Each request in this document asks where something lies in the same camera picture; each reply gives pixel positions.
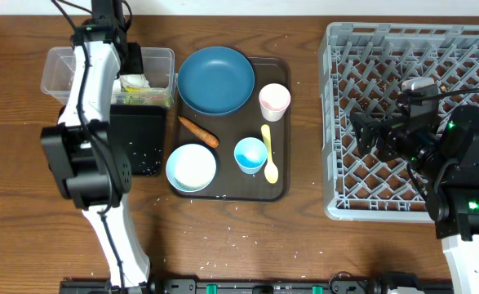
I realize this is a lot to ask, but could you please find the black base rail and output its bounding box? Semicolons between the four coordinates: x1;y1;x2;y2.
58;271;455;294

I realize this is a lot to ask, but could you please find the light blue bowl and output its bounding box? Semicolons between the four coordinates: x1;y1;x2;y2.
165;143;218;194

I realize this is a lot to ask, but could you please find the yellow plastic spoon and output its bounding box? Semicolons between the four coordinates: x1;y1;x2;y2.
261;124;278;184

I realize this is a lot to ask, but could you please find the light blue cup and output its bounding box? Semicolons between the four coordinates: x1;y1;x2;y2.
233;137;268;175

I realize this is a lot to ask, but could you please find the dark brown tray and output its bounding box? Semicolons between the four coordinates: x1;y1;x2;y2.
169;57;291;202

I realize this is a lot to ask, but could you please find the pink cup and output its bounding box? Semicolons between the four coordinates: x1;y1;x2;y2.
259;83;291;122

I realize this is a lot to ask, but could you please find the clear plastic bin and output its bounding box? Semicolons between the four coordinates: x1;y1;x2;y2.
41;47;175;107

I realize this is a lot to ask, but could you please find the dark blue plate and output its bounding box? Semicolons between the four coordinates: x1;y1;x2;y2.
177;47;255;117

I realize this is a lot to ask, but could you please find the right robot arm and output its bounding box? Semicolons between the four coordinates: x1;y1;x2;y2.
349;105;479;293

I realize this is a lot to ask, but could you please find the orange carrot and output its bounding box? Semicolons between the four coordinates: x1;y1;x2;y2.
178;116;220;149

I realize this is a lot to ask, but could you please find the grey dishwasher rack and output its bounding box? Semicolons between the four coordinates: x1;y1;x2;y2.
318;22;479;223

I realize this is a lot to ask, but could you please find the white rice pile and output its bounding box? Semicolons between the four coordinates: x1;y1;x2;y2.
174;145;217;191

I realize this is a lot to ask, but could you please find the white tissue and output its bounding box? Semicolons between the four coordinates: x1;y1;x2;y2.
119;74;150;91

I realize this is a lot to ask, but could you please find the yellow green snack wrapper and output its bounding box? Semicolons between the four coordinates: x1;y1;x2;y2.
123;87;173;109

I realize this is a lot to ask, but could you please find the black plastic bin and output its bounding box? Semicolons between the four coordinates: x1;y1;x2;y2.
110;105;166;176

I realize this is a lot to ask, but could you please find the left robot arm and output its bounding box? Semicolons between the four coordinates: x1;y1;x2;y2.
41;0;155;293

